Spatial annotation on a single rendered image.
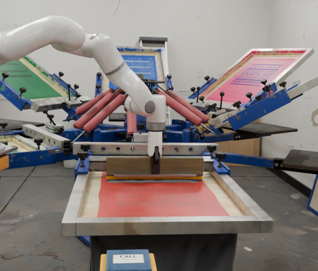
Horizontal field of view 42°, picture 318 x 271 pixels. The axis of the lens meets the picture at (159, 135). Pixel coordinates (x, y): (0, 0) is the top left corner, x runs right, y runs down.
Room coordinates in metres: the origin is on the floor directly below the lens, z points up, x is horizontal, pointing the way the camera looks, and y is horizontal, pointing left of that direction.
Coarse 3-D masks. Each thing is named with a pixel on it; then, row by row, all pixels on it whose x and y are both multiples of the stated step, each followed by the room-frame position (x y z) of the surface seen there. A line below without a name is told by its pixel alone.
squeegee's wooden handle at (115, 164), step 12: (108, 156) 1.55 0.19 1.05; (120, 156) 1.55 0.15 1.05; (132, 156) 1.56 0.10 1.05; (144, 156) 1.57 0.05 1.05; (168, 156) 1.58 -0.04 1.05; (180, 156) 1.59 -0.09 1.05; (192, 156) 1.59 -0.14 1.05; (108, 168) 1.54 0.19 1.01; (120, 168) 1.54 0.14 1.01; (132, 168) 1.55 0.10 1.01; (144, 168) 1.56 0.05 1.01; (168, 168) 1.57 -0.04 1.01; (180, 168) 1.57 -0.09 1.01; (192, 168) 1.58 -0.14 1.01
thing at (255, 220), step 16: (80, 176) 1.48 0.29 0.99; (224, 176) 1.54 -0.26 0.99; (80, 192) 1.29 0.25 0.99; (240, 192) 1.34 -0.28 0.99; (80, 208) 1.18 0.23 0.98; (240, 208) 1.27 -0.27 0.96; (256, 208) 1.19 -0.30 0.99; (64, 224) 1.03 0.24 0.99; (80, 224) 1.04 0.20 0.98; (96, 224) 1.04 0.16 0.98; (112, 224) 1.05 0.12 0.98; (128, 224) 1.05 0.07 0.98; (144, 224) 1.06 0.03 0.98; (160, 224) 1.06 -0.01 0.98; (176, 224) 1.07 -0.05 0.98; (192, 224) 1.07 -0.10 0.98; (208, 224) 1.08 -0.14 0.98; (224, 224) 1.08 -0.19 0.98; (240, 224) 1.09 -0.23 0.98; (256, 224) 1.09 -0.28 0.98; (272, 224) 1.10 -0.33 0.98
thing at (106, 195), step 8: (104, 176) 1.62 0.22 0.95; (104, 184) 1.51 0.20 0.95; (112, 184) 1.51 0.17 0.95; (120, 184) 1.51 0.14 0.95; (128, 184) 1.52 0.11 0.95; (136, 184) 1.52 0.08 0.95; (144, 184) 1.52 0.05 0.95; (152, 184) 1.53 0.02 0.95; (104, 192) 1.41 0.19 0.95; (112, 192) 1.41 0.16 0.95; (104, 200) 1.33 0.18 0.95; (112, 200) 1.33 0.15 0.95; (104, 208) 1.25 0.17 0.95; (112, 208) 1.25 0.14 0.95; (120, 208) 1.26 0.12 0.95; (128, 208) 1.26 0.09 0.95; (136, 208) 1.26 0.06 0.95; (144, 208) 1.26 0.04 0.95; (152, 208) 1.26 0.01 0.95; (160, 208) 1.27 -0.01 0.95; (104, 216) 1.18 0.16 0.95; (112, 216) 1.18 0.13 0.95; (120, 216) 1.18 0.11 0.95; (128, 216) 1.19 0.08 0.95; (136, 216) 1.19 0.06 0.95; (144, 216) 1.19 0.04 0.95; (152, 216) 1.19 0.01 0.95; (160, 216) 1.19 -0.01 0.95
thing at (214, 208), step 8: (160, 184) 1.53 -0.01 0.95; (168, 184) 1.53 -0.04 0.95; (176, 184) 1.54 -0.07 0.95; (184, 184) 1.54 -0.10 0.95; (192, 184) 1.54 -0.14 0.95; (200, 184) 1.55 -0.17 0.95; (200, 192) 1.44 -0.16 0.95; (208, 192) 1.45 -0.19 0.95; (208, 200) 1.36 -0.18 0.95; (216, 200) 1.36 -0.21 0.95; (168, 208) 1.27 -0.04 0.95; (176, 208) 1.27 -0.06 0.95; (184, 208) 1.27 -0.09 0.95; (192, 208) 1.27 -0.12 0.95; (200, 208) 1.28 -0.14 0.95; (208, 208) 1.28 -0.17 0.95; (216, 208) 1.28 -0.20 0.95; (168, 216) 1.20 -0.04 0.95; (176, 216) 1.20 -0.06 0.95; (184, 216) 1.20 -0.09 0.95
